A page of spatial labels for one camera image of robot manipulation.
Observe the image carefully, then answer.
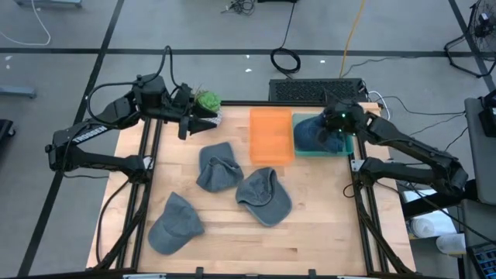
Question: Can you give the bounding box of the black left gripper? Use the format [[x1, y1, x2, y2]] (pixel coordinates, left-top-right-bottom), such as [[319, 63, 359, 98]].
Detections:
[[166, 82, 221, 141]]

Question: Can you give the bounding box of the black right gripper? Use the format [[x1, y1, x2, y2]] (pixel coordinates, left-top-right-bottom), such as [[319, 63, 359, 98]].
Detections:
[[317, 98, 365, 143]]

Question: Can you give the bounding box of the dark blue denim baseball cap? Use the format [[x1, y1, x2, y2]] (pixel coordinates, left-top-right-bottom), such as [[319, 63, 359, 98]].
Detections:
[[293, 113, 348, 153]]

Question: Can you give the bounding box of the gray baseball cap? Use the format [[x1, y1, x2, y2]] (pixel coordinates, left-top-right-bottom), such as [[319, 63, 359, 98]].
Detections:
[[147, 191, 205, 256], [235, 167, 294, 228], [196, 141, 245, 194]]

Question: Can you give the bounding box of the green translucent plastic bin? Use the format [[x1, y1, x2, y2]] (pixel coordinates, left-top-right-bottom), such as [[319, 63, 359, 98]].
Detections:
[[291, 112, 356, 158]]

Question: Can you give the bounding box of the potted succulent in patterned pot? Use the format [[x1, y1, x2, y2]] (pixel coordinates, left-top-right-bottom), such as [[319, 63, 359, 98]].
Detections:
[[192, 83, 224, 127]]

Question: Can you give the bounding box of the black perforated computer case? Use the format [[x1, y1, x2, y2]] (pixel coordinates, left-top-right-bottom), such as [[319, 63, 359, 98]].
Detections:
[[268, 77, 369, 104]]

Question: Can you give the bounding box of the orange translucent plastic bin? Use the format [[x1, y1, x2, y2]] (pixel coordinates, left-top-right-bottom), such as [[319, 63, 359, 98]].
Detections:
[[249, 107, 296, 167]]

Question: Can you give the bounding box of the white paper roll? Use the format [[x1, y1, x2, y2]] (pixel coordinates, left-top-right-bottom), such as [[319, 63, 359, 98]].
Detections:
[[435, 232, 467, 256], [409, 211, 459, 239]]

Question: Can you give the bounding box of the gray cabinet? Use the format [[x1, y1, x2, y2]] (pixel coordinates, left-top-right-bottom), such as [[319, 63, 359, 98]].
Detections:
[[463, 96, 496, 206]]

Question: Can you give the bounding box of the black device on cabinet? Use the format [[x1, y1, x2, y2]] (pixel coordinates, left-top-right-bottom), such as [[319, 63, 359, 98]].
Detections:
[[477, 89, 496, 139]]

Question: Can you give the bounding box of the gray furniture foot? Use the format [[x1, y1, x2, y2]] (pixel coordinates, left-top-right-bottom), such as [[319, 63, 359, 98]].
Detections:
[[0, 84, 38, 99]]

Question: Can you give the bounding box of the black floor fan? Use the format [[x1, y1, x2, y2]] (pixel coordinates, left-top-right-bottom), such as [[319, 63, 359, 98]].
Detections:
[[443, 0, 496, 79]]

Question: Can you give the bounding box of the gray furniture bar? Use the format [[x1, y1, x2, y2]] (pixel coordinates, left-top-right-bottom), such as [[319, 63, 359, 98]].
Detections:
[[15, 0, 84, 9]]

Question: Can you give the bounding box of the black floor object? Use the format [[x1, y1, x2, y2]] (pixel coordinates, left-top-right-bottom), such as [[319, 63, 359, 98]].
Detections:
[[0, 119, 17, 153]]

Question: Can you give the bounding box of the black aluminium table frame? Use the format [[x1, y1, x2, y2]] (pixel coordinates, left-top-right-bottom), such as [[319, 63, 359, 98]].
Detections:
[[87, 86, 418, 279]]

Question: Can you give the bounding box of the white cable by computer case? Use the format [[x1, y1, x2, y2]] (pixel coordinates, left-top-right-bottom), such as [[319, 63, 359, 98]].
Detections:
[[367, 90, 393, 126]]

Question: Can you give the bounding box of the black cable with coil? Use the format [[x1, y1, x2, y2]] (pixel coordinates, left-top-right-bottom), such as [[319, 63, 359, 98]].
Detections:
[[270, 0, 302, 75]]

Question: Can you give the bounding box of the yellow cable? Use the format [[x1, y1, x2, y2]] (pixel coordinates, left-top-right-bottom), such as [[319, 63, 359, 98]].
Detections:
[[339, 0, 367, 78]]

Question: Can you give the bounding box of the black cable bundle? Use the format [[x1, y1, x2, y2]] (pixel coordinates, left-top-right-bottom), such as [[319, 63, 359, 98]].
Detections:
[[220, 0, 257, 16]]

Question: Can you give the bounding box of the white floor cable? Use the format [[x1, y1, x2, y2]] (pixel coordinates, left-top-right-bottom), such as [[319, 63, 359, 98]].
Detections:
[[0, 0, 53, 47]]

